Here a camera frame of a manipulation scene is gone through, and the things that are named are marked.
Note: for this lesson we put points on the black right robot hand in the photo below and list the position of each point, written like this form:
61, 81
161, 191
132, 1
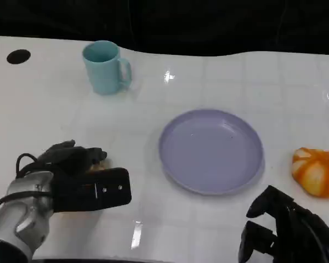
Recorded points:
290, 235

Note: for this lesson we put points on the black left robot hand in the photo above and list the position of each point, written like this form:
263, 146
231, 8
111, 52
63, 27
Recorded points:
79, 189

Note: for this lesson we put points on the orange and white bread roll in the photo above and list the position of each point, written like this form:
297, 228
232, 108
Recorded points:
318, 175
102, 165

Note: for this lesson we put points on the pale green mug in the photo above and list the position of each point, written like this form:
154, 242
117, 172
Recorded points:
102, 75

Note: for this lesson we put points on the lilac plate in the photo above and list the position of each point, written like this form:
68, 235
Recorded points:
208, 153

